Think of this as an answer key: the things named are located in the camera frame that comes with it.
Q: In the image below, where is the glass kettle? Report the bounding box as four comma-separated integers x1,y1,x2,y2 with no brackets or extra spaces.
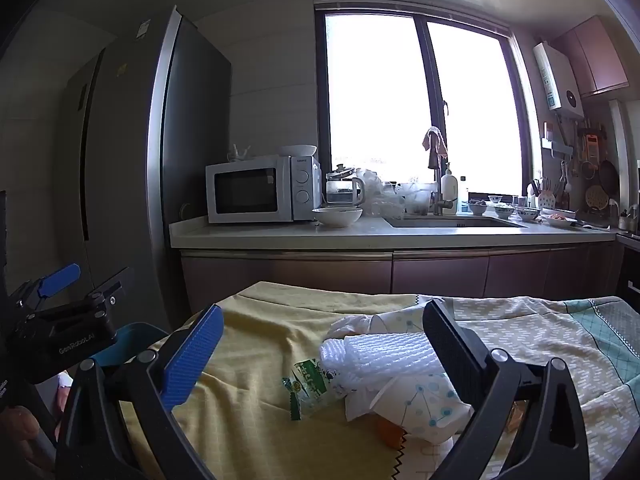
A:
326,164,367,209

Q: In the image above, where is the grey refrigerator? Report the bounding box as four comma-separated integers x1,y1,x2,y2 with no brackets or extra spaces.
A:
60,5,233,321

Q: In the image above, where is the metal faucet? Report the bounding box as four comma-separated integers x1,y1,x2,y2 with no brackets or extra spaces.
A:
427,155,458,217

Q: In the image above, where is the yellow tablecloth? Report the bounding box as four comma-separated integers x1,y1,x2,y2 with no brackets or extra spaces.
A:
120,281,426,480

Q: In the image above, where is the mauve upper cabinet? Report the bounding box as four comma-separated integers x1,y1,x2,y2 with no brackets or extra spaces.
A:
550,15,630,98

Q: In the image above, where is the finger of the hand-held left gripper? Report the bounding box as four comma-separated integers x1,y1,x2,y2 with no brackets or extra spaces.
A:
87,266,136,312
10,262,82,317

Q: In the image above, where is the beige brick-patterned tablecloth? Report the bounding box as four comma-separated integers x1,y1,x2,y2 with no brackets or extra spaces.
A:
385,294,640,480

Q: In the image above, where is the pile of clear plastic containers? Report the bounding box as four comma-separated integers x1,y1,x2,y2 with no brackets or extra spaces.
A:
357,167,433,218

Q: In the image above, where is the blue plastic trash bin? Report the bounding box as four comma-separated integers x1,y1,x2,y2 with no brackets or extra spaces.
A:
89,322,173,376

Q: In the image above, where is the white soap bottle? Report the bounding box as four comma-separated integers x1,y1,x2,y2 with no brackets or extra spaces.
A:
441,162,459,211

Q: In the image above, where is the white teal-patterned paper container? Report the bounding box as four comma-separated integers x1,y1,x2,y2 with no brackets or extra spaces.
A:
345,375,473,443

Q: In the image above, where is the white water heater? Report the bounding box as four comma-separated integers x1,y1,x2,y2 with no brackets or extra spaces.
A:
532,40,585,121

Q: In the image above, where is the brown dish cloth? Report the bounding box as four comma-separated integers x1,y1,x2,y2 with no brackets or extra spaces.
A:
421,127,449,168

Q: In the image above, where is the dark-framed window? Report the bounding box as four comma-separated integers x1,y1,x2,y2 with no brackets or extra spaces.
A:
314,2,543,198

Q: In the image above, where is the white foam fruit net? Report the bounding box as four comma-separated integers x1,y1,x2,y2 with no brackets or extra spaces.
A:
320,331,446,378

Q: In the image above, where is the mauve lower kitchen cabinet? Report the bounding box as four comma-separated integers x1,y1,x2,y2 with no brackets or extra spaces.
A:
180,242,618,311

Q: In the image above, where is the large orange peel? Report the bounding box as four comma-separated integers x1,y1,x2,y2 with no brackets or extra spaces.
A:
376,415,407,448

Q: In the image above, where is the white microwave oven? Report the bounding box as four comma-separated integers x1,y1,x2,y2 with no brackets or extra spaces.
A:
205,155,322,225

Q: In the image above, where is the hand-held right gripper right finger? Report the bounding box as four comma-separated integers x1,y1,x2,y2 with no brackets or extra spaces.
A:
423,298,592,480

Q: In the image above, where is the black frying pan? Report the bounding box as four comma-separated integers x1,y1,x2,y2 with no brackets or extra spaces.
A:
599,160,620,193

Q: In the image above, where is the round strainer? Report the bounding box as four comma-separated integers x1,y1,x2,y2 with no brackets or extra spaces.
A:
585,186,610,211

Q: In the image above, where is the grey wall rack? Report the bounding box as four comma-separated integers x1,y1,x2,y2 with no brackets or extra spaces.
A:
542,122,573,157

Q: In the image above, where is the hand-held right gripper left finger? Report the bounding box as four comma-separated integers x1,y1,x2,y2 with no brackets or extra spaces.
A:
54,304,225,480

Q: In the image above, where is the black stove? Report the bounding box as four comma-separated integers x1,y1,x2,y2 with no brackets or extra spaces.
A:
617,231,640,306

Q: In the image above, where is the wide white bowl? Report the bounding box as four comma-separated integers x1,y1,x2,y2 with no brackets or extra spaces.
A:
312,206,363,228

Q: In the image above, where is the green and white wrapper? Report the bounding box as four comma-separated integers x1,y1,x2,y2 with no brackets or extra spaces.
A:
282,357,346,421

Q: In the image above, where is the steel sink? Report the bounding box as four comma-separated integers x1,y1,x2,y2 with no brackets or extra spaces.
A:
384,214,528,229

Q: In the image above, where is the person's left hand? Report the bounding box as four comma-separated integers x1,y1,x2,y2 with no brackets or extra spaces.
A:
0,404,42,467

